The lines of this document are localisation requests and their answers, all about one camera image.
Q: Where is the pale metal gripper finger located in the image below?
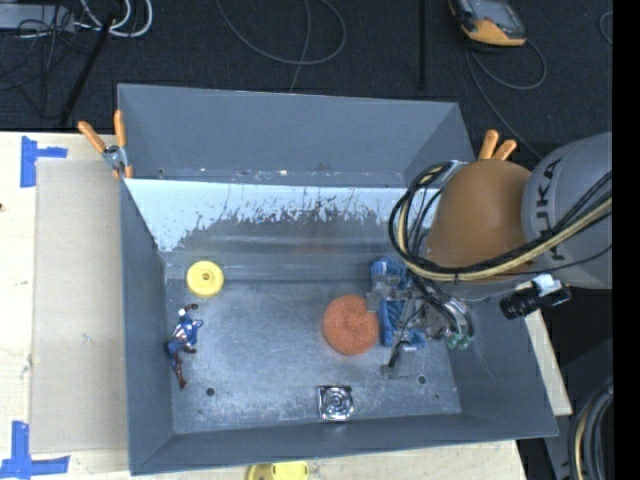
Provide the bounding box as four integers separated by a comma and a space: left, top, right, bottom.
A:
379, 339, 419, 380
366, 274, 412, 314

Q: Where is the orange round scrubber sponge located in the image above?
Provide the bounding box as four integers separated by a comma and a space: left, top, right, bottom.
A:
321, 293, 381, 356

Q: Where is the grey metal bin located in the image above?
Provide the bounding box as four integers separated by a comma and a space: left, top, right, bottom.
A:
115, 82, 560, 477

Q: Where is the yellow disc with holes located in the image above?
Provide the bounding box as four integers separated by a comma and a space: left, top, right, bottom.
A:
245, 460, 311, 480

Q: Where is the yellow round disc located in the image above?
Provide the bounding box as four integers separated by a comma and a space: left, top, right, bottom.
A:
185, 260, 226, 300

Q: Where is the blue and red toy figure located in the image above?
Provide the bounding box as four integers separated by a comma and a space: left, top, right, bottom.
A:
165, 302, 205, 391

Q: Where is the black cylinder on white bracket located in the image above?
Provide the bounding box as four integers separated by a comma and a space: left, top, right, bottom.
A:
499, 273, 573, 321

